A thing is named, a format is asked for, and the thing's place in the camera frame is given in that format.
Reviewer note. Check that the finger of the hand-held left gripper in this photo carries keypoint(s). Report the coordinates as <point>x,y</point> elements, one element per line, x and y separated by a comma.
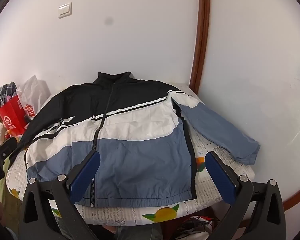
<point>6,147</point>

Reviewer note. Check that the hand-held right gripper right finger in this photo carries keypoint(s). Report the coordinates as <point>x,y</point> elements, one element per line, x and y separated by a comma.
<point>218,177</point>

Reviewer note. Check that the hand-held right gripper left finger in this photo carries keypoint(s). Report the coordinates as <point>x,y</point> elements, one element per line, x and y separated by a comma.
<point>86,177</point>

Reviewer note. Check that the black white blue zip jacket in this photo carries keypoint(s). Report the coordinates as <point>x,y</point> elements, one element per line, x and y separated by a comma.
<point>140,140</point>

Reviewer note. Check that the white fruit print tablecloth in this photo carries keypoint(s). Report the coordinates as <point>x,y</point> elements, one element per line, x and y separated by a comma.
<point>210,190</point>

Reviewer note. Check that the red paper bag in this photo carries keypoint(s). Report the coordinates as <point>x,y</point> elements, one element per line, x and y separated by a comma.
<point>12,118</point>

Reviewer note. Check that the plaid cloth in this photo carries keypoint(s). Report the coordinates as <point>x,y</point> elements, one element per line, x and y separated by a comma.
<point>5,91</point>

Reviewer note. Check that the white plastic bag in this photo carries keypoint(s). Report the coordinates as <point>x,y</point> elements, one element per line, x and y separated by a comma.
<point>33,90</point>

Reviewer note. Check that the brown wooden door frame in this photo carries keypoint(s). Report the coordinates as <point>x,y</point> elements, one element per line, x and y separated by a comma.
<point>202,30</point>

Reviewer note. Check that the white wall switch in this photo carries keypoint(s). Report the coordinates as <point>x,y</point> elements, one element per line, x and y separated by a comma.
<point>65,10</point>

